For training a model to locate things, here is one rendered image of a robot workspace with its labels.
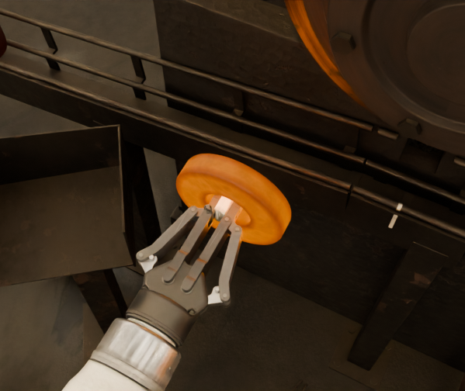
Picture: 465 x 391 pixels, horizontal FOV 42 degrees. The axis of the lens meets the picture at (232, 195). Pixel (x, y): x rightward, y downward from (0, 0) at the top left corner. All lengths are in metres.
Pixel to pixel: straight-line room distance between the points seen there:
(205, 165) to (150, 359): 0.24
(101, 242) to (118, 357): 0.40
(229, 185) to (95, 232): 0.38
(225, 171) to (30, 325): 1.05
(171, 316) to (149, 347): 0.04
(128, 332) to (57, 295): 1.03
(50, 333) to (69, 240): 0.63
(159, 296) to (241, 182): 0.16
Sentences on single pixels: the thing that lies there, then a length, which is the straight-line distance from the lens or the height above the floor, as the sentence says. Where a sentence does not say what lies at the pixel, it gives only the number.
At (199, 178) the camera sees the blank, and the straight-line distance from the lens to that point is 0.75.
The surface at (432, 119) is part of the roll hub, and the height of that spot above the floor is 1.01.
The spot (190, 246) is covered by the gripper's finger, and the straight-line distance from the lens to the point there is 0.74.
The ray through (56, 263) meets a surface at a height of 0.60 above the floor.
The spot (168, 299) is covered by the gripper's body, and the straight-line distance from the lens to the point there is 0.69.
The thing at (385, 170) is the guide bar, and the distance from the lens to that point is 1.00.
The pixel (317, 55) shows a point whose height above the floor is 0.96.
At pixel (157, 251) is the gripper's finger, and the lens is 0.74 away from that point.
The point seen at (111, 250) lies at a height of 0.61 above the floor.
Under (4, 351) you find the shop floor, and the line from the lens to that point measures 1.68.
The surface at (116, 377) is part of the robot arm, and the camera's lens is 0.66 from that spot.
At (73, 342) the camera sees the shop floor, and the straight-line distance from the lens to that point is 1.64.
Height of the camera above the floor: 1.51
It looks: 58 degrees down
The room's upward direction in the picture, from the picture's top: straight up
